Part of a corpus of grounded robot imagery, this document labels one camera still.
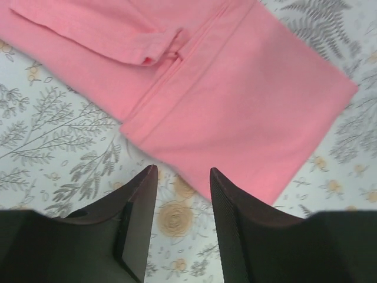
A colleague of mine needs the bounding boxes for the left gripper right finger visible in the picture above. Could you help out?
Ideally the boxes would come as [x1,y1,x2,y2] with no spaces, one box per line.
[210,168,376,283]

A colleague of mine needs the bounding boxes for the pink t shirt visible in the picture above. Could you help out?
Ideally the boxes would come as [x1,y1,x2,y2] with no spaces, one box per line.
[1,1,358,204]

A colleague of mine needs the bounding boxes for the floral tablecloth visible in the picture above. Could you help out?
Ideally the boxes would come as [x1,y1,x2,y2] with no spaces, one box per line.
[1,1,376,282]

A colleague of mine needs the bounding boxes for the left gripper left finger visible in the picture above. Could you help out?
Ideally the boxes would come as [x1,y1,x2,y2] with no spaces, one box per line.
[1,166,158,282]

